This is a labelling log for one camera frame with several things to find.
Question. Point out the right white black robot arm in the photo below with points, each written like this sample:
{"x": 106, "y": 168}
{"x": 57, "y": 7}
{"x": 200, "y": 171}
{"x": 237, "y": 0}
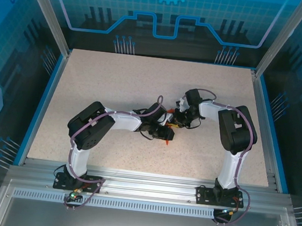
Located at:
{"x": 235, "y": 132}

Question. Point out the aluminium side rail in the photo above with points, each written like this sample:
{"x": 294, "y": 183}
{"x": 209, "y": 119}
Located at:
{"x": 271, "y": 179}

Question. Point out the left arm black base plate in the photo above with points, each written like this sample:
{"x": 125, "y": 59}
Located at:
{"x": 60, "y": 183}

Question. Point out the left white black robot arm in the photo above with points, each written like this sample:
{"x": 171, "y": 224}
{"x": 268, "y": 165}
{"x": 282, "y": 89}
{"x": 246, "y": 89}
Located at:
{"x": 89, "y": 133}

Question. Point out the aluminium frame post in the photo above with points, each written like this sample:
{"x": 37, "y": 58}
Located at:
{"x": 50, "y": 16}
{"x": 280, "y": 37}

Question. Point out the orange paper sheet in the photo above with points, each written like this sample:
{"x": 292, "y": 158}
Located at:
{"x": 167, "y": 143}

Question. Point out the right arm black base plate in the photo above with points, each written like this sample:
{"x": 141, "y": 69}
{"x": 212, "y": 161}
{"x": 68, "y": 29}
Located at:
{"x": 202, "y": 196}

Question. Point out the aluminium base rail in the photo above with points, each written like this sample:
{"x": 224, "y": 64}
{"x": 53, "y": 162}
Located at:
{"x": 145, "y": 188}

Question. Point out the blue table edge strip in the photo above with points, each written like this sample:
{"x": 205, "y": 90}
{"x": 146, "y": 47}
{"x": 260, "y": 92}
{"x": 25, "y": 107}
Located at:
{"x": 42, "y": 109}

